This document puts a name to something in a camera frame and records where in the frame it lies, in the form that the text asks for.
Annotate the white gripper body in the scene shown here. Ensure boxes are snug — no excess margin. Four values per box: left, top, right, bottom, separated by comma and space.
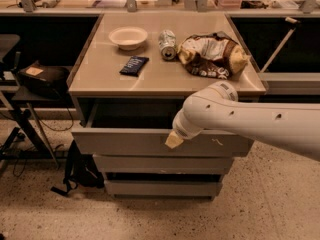
172, 110, 202, 140

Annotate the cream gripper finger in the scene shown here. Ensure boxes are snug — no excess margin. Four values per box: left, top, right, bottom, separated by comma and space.
165, 131, 184, 149

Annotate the grey top drawer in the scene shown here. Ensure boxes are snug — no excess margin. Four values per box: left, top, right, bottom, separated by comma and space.
72, 97, 253, 157

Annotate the grey drawer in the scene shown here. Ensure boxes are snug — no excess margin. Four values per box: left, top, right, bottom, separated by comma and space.
72, 97, 253, 157
104, 180, 222, 197
93, 155, 233, 174

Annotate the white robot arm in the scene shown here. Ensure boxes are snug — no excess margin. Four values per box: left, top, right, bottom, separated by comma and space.
165, 81, 320, 161

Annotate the grey drawer cabinet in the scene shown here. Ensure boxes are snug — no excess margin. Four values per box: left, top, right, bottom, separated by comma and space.
66, 11, 269, 200

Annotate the grey middle drawer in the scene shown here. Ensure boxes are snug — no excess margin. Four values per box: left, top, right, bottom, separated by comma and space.
93, 155, 233, 174

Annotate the grey bottom drawer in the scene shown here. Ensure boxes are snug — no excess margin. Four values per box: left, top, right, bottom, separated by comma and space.
104, 180, 222, 197

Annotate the dark blue snack packet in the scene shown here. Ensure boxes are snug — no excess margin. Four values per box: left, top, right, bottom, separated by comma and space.
119, 56, 149, 77

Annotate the brown chip bag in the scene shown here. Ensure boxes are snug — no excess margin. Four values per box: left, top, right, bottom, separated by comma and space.
177, 31, 250, 80

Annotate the green soda can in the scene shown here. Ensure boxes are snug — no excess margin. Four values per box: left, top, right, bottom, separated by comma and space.
158, 30, 177, 61

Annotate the white bowl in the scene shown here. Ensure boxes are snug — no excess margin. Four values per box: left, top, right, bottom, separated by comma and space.
109, 27, 148, 51

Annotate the black backpack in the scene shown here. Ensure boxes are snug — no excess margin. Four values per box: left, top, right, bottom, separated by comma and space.
51, 140, 104, 196

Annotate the black bag on stand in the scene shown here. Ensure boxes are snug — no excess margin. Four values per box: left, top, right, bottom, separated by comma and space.
17, 61, 69, 99

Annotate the black folding stand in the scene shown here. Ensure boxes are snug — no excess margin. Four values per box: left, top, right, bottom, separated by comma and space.
0, 34, 60, 169

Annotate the white cane with handle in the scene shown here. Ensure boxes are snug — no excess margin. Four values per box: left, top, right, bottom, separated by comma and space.
260, 17, 300, 73

